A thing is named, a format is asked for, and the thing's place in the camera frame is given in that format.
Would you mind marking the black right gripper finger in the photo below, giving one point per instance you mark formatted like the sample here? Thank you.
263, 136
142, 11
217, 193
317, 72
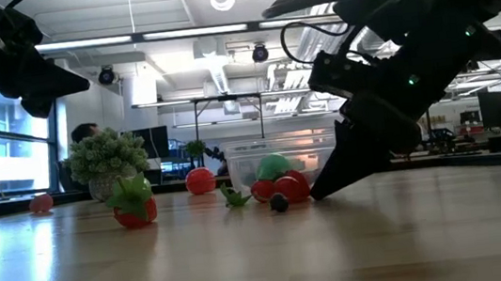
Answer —
343, 167

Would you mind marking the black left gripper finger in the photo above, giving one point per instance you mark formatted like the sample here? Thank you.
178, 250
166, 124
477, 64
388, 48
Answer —
52, 78
38, 105

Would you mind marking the small red toy tomato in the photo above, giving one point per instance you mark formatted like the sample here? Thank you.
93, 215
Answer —
263, 192
303, 175
290, 190

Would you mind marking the green round toy fruit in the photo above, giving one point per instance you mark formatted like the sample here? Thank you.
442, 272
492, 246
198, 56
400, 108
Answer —
272, 166
145, 183

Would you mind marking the dark toy blueberry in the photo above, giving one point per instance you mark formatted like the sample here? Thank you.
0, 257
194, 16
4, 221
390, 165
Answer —
279, 203

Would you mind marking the small pink-red toy fruit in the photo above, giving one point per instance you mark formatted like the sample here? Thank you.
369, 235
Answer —
41, 203

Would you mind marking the clear plastic tupperware container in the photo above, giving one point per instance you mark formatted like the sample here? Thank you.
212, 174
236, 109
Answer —
244, 169

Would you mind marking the green toy leaf cap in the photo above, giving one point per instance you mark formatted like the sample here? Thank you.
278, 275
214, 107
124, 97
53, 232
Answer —
234, 199

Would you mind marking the red toy strawberry with leaves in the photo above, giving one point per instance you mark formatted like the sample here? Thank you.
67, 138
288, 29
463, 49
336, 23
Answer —
134, 217

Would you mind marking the long ceiling light strip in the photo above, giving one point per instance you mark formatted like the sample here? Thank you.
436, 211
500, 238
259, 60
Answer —
88, 42

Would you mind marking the person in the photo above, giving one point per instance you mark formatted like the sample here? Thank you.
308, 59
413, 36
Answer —
84, 132

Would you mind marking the black ceiling spotlight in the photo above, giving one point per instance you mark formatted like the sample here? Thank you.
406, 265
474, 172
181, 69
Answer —
260, 53
107, 75

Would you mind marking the large office window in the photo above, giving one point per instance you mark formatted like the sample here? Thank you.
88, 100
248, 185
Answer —
16, 158

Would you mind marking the green grape bunch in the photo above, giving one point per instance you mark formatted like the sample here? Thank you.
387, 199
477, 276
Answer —
106, 157

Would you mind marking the black metal background rig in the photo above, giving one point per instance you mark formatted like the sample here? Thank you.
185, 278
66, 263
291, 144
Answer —
227, 98

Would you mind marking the small background green plant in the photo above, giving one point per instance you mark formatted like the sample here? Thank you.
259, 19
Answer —
195, 147

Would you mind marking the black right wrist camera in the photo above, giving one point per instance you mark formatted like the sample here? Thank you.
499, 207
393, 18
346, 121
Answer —
342, 73

